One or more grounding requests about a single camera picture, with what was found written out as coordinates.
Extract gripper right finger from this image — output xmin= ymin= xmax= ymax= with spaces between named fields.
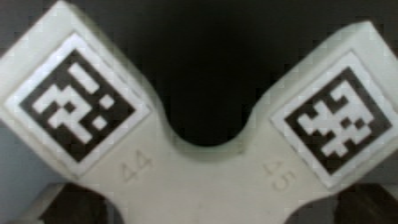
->
xmin=287 ymin=183 xmax=398 ymax=224

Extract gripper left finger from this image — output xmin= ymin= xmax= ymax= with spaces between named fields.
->
xmin=13 ymin=183 xmax=118 ymax=224

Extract white cross-shaped table base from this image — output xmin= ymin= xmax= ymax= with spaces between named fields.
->
xmin=0 ymin=1 xmax=398 ymax=224

